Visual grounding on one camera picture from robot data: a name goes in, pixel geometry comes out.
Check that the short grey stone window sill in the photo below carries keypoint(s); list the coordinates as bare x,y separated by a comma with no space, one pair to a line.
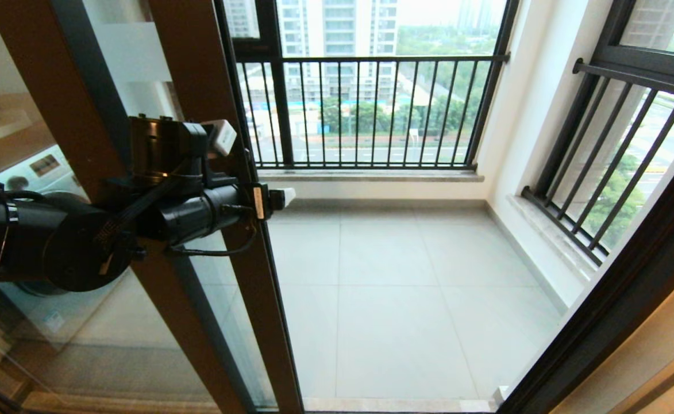
549,236

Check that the dark door frame with track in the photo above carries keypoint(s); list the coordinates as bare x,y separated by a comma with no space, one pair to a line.
630,299

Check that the narrow black window railing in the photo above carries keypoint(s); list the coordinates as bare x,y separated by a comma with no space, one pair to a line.
647,75

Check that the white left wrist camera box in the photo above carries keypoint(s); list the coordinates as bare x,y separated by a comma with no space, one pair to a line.
220,137

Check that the long grey stone window sill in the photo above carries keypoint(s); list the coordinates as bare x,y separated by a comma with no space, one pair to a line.
382,175

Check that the sliding glass door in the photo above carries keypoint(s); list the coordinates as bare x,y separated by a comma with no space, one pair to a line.
193,69

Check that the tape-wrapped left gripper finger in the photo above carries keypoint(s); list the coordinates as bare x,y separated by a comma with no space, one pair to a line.
285,193
284,202

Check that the brown framed fixed glass door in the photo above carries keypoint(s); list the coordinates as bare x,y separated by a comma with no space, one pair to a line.
43,69

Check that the grey front-load washing machine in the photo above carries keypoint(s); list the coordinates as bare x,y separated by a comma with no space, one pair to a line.
43,167

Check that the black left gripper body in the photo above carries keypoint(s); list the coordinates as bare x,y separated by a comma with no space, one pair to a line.
199,215

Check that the wide black window railing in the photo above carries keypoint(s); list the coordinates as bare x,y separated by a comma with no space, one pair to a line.
394,58

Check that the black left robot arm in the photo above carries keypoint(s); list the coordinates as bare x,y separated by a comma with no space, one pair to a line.
55,241

